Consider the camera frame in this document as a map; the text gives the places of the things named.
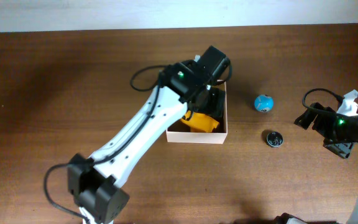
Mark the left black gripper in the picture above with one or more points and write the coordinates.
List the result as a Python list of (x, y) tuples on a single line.
[(215, 101)]

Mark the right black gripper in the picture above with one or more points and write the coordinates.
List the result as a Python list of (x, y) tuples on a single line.
[(341, 149)]

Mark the yellow rubber animal toy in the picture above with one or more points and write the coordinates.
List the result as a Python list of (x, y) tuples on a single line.
[(199, 122)]

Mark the black round disc toy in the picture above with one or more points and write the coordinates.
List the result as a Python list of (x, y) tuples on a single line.
[(274, 139)]

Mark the blue toy ball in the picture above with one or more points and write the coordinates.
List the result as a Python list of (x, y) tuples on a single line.
[(263, 103)]

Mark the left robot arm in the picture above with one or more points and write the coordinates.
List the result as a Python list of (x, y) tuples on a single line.
[(96, 182)]

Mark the open pink cardboard box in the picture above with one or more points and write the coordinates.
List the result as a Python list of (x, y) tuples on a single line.
[(179, 132)]

